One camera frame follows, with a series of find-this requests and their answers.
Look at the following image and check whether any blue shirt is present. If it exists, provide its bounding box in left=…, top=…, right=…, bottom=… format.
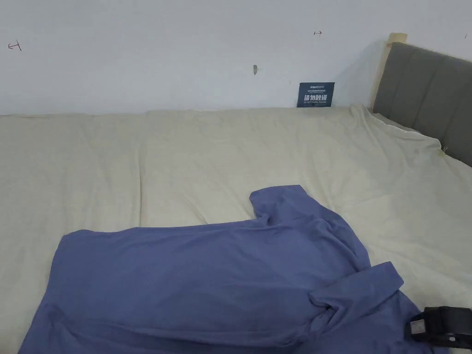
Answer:
left=18, top=184, right=434, bottom=354

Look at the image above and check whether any dark blue sign card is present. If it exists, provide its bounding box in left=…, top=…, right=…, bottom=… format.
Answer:
left=296, top=82, right=336, bottom=108

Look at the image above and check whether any grey padded headboard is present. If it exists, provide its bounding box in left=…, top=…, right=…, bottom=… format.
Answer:
left=372, top=41, right=472, bottom=168

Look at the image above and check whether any light wooden bed post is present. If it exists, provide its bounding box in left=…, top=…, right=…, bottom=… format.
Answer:
left=370, top=32, right=408, bottom=111

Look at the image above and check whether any bed with beige sheet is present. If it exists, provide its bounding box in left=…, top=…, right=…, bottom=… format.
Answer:
left=0, top=103, right=472, bottom=354

